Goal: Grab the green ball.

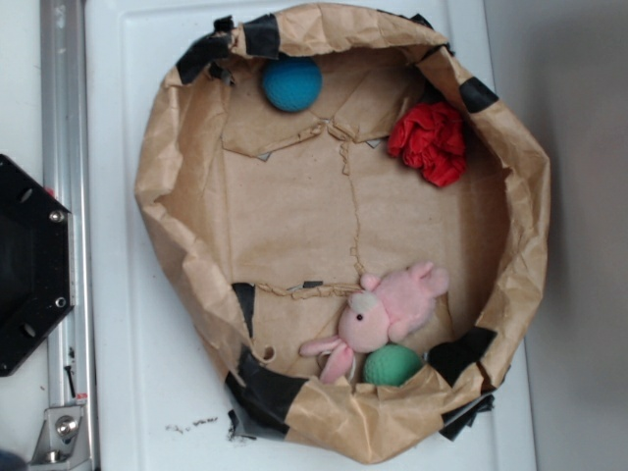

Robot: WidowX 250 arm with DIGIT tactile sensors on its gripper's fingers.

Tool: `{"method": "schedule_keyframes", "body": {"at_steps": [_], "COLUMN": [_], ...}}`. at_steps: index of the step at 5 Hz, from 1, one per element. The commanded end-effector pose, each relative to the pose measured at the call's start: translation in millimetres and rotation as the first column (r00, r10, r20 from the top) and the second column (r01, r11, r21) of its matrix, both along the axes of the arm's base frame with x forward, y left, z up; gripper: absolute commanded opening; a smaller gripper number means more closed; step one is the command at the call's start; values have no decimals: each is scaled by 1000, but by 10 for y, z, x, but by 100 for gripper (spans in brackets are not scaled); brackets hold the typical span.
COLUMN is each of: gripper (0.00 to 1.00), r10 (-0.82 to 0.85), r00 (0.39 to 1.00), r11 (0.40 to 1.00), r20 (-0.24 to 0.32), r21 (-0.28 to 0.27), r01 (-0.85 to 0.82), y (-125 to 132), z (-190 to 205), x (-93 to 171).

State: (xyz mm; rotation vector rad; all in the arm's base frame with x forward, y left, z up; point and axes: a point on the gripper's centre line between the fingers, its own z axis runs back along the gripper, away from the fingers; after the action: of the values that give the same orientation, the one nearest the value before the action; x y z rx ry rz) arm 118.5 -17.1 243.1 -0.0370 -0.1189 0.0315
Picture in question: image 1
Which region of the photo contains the brown paper bag bin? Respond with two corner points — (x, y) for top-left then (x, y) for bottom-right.
(135, 3), (550, 464)

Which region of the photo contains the blue ball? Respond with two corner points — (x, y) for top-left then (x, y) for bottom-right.
(262, 57), (323, 113)

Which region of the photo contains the metal corner bracket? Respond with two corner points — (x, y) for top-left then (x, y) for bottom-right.
(28, 405), (93, 470)

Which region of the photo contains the green ball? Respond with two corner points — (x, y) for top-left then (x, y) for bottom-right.
(363, 344), (423, 387)

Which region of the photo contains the white tray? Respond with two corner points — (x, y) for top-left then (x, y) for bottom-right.
(84, 1), (537, 470)

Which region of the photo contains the red crumpled cloth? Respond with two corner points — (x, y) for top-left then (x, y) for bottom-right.
(388, 101), (466, 187)

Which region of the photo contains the aluminium extrusion rail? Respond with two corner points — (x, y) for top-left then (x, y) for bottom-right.
(39, 1), (101, 470)

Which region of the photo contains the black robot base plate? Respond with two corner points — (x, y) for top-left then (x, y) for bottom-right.
(1, 155), (74, 377)

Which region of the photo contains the pink plush bunny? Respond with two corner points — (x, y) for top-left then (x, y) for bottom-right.
(299, 261), (449, 384)

